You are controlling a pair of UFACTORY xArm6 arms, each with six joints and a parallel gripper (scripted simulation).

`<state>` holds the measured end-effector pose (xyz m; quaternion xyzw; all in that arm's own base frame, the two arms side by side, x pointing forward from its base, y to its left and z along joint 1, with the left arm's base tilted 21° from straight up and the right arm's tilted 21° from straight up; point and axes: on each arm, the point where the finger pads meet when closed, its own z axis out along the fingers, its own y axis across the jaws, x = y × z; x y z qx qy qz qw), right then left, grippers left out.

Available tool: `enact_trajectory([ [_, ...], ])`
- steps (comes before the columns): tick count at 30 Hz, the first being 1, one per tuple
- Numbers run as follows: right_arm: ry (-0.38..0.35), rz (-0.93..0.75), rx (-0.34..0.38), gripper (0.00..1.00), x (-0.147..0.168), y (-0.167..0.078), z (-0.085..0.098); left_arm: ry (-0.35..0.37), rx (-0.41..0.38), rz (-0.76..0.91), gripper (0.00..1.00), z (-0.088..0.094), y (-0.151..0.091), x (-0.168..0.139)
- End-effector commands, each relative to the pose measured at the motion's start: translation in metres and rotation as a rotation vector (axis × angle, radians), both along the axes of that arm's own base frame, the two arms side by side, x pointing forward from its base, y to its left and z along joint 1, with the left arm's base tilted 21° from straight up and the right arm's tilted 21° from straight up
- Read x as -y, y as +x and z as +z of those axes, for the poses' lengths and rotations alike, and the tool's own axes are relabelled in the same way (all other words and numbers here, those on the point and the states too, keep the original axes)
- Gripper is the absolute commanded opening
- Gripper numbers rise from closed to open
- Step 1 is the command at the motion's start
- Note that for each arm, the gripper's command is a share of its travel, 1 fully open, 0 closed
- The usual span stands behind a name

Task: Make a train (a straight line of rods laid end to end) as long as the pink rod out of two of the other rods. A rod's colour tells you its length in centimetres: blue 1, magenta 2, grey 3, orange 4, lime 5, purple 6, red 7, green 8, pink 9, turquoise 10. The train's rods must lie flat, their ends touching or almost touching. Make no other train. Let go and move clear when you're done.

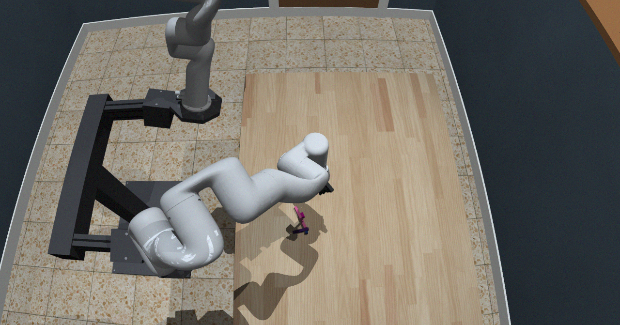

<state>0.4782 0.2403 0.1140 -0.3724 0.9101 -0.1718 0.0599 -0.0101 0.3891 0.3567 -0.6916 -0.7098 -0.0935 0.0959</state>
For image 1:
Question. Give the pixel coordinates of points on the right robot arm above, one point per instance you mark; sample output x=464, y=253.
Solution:
x=184, y=235

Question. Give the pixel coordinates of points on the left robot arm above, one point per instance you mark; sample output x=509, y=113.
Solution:
x=190, y=38

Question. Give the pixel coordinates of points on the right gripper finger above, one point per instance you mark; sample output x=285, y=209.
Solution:
x=327, y=188

